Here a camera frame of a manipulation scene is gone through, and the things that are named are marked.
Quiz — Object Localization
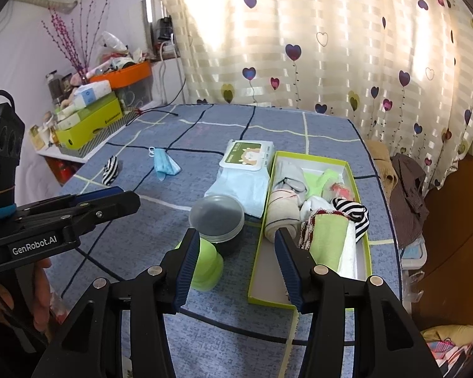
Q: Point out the blue checked bed sheet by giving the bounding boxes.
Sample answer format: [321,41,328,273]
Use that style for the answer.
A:
[49,103,403,378]

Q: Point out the heart print curtain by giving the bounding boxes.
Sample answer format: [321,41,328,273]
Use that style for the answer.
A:
[144,0,473,190]

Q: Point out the bright green cloth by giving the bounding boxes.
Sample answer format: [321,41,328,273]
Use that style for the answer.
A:
[303,169,342,199]

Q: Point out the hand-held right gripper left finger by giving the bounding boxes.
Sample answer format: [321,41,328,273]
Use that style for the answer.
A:
[32,227,201,378]

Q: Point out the brown garment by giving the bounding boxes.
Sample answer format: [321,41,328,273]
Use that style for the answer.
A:
[389,153,429,250]

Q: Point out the colourful bedding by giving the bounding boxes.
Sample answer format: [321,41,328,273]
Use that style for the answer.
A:
[422,321,473,371]

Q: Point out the green towel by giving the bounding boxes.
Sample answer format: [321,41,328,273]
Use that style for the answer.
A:
[300,210,351,268]

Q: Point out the orange plastic bin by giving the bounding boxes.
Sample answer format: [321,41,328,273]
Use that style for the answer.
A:
[89,61,154,89]

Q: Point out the clear storage container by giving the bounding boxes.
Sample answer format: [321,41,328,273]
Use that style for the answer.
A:
[116,77,155,109]

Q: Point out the black white striped sock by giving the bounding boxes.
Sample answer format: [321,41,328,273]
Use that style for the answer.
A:
[102,156,121,186]
[331,198,370,241]

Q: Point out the red canister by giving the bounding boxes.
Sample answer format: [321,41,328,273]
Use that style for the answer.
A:
[57,163,77,184]

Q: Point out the white cable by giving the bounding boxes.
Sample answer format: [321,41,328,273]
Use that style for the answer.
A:
[158,41,178,107]

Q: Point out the grey sock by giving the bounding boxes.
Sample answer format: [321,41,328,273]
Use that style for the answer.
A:
[273,162,309,198]

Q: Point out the person's left hand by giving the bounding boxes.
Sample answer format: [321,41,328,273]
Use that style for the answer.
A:
[0,258,53,333]

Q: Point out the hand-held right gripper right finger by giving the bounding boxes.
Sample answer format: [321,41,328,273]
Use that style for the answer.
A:
[274,227,444,378]

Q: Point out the purple dried branches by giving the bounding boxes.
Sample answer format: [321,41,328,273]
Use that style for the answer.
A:
[41,0,115,72]

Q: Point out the green cardboard box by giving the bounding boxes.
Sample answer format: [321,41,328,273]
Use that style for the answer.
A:
[248,150,373,310]

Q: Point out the dark glass jar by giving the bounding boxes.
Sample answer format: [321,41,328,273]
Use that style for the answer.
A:
[45,70,64,103]

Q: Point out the beige striped sock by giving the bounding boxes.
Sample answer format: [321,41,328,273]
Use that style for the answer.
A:
[265,189,302,249]

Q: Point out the green plastic bottle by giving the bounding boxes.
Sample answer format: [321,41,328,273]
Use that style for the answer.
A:
[174,239,225,291]

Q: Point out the white towel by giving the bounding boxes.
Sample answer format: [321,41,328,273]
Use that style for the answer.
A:
[337,220,359,280]

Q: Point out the grey wall pipe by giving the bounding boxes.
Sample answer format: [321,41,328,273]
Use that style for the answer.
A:
[14,0,79,10]

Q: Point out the pale green flat box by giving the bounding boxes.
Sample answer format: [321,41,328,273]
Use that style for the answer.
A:
[57,90,119,130]

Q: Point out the white side table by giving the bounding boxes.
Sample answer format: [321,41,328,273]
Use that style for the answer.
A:
[35,102,170,162]

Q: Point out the tan cloth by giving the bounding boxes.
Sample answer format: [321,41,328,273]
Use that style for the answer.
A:
[367,141,398,195]

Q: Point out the black appliance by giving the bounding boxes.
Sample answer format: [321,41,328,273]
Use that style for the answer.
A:
[154,16,175,44]

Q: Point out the lime green box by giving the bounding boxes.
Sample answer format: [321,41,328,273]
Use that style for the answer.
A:
[56,98,126,150]

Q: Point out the wooden wardrobe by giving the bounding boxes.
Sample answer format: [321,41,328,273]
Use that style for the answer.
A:
[412,153,473,331]

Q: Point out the white blue tissue box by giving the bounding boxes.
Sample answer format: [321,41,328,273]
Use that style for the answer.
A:
[72,80,113,107]

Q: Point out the clear plastic jar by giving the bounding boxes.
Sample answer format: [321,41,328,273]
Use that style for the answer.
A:
[189,196,246,256]

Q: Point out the blue face mask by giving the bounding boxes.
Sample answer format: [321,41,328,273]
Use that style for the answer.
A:
[149,146,182,182]

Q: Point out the black cable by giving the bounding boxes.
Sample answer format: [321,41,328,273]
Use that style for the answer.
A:
[136,63,188,118]

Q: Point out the white plastic bag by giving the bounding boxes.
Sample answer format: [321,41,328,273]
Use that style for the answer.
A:
[100,31,129,54]

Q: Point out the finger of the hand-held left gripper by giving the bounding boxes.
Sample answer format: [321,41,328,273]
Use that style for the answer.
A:
[16,190,141,245]
[18,186,125,215]

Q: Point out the wet wipes pack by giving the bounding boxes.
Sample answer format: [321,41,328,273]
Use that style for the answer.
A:
[204,139,276,218]

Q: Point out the white plastic bin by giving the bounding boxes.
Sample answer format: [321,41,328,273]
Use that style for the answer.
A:
[398,238,428,272]

